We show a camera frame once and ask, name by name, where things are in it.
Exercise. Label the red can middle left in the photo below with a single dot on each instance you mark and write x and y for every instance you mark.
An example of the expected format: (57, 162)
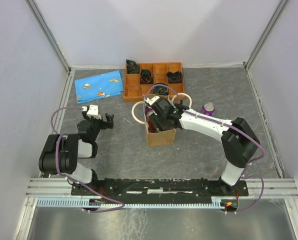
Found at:
(151, 127)

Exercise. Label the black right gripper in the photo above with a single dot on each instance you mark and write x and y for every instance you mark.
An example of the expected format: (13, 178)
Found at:
(155, 119)

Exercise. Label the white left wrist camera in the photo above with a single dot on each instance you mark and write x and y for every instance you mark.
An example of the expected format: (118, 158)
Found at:
(92, 111)

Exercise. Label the dark rolled tie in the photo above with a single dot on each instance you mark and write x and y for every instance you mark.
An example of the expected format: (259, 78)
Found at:
(160, 89)
(146, 77)
(132, 67)
(174, 77)

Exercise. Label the purple can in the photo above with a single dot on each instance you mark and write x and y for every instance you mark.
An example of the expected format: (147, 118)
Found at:
(208, 109)
(148, 110)

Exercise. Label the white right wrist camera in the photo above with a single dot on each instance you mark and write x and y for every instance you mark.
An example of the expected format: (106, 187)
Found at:
(150, 101)

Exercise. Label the dark rolled tie middle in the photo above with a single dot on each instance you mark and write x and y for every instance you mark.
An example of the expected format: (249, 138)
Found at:
(146, 77)

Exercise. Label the purple can front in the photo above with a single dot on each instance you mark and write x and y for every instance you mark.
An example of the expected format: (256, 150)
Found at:
(208, 109)

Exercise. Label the dark rolled tie right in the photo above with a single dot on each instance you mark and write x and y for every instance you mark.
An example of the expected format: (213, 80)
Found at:
(174, 77)

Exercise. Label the orange wooden compartment tray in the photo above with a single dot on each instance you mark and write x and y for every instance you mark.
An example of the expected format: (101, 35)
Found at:
(134, 91)

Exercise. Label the purple can back left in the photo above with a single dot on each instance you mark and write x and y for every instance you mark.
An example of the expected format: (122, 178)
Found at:
(148, 110)

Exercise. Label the dark rolled tie bottom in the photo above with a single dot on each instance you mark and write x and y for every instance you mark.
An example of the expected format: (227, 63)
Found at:
(160, 89)

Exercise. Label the blue patterned folded cloth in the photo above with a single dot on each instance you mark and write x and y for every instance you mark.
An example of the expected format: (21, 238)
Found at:
(98, 87)

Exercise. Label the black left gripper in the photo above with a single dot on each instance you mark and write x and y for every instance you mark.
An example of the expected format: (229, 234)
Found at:
(110, 120)

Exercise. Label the dark rolled tie top left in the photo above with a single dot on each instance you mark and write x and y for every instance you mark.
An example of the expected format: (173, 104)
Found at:
(132, 67)

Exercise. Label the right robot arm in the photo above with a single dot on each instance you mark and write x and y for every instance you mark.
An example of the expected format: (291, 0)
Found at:
(238, 140)

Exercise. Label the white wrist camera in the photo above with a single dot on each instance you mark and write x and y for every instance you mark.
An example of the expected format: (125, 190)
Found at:
(150, 101)
(92, 111)

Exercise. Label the light blue cable duct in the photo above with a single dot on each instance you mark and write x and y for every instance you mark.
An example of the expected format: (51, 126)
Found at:
(88, 204)

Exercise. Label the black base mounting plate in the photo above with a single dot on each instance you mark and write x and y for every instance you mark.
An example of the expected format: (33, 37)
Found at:
(167, 191)

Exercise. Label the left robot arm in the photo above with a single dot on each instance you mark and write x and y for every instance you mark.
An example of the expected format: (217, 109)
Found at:
(61, 154)

